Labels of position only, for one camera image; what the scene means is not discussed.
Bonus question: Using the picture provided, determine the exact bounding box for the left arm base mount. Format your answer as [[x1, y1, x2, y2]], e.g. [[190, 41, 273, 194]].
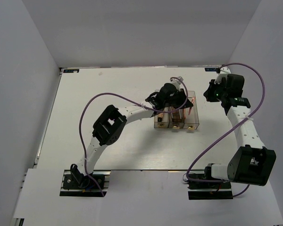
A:
[[59, 164, 110, 198]]

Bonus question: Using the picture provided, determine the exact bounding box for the blue left corner label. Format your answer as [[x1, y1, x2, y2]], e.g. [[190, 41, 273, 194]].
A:
[[63, 69, 80, 73]]

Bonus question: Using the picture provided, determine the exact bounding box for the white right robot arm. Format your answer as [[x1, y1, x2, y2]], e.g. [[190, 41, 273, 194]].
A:
[[203, 74, 276, 188]]

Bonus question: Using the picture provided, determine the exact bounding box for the blue corner label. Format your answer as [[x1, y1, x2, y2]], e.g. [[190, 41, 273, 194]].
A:
[[63, 69, 80, 73], [204, 67, 218, 72]]

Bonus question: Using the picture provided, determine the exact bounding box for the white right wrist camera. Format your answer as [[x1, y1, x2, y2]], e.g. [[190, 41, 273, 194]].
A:
[[214, 66, 231, 84]]

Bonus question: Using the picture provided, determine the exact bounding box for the blue right corner label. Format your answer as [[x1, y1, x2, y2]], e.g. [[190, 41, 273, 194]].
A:
[[204, 67, 218, 72]]

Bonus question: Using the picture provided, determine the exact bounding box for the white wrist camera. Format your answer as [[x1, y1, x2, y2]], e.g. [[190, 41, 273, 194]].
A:
[[170, 76, 183, 90], [214, 66, 231, 84]]

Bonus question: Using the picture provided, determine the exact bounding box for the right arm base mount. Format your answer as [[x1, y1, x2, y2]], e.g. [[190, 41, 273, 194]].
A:
[[183, 173, 233, 200]]

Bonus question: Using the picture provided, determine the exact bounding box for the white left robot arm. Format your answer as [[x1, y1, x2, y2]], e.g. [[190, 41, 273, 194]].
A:
[[70, 77, 193, 188]]

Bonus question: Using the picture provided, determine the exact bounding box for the clear three-compartment organizer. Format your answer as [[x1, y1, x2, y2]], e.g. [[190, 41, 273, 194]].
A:
[[154, 91, 200, 130]]

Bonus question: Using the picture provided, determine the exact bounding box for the square foundation bottle black pump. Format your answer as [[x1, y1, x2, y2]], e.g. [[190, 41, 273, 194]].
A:
[[158, 113, 165, 122]]

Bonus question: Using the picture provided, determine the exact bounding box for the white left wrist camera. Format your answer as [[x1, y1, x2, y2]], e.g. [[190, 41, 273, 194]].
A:
[[170, 76, 183, 90]]

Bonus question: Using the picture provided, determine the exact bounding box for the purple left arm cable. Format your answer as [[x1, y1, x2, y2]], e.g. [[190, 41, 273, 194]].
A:
[[79, 77, 188, 196]]

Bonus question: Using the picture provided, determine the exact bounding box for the black-cased brown eyeshadow palette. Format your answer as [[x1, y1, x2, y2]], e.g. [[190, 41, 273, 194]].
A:
[[171, 110, 182, 123]]

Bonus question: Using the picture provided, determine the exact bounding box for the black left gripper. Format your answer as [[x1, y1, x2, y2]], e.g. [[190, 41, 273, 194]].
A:
[[164, 89, 193, 110]]

